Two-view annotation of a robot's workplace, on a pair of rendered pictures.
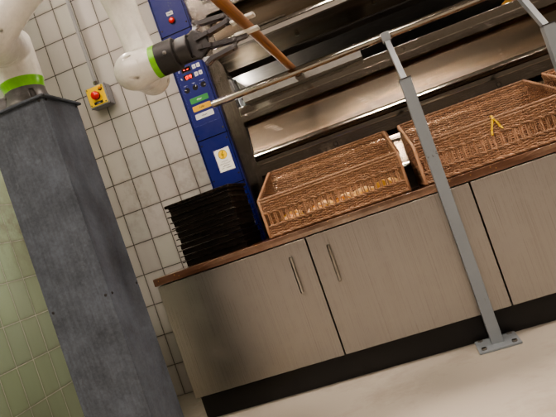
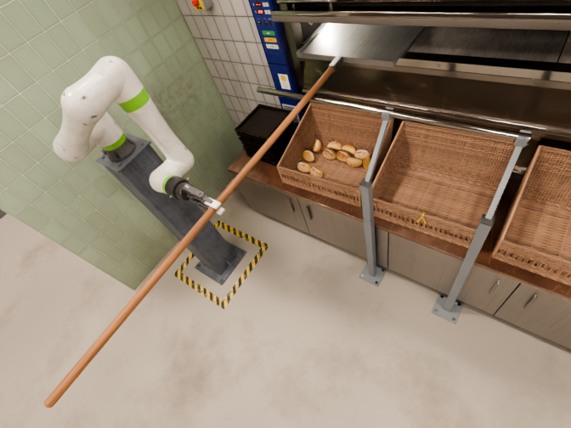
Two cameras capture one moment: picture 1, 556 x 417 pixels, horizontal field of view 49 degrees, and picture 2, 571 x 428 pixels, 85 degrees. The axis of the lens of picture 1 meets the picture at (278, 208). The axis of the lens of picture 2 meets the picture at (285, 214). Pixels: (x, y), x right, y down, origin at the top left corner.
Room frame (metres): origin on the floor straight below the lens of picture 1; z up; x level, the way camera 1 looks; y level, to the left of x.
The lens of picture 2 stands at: (1.18, -0.84, 2.03)
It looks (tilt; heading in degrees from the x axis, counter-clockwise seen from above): 51 degrees down; 42
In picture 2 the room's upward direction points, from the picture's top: 23 degrees counter-clockwise
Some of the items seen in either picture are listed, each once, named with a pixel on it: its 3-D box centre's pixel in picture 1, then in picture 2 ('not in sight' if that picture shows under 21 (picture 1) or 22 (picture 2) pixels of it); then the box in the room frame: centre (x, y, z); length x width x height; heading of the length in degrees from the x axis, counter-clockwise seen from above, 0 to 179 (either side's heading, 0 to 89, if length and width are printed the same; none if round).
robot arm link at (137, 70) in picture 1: (139, 69); (166, 180); (1.73, 0.24, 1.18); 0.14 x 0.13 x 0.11; 78
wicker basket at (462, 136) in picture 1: (478, 128); (437, 180); (2.33, -0.83, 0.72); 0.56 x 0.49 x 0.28; 80
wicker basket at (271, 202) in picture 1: (331, 180); (334, 151); (2.46, -0.24, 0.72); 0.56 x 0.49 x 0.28; 81
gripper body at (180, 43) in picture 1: (193, 46); (189, 194); (1.69, 0.07, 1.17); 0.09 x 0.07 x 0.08; 78
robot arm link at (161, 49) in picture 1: (170, 56); (178, 187); (1.71, 0.15, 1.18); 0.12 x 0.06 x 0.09; 168
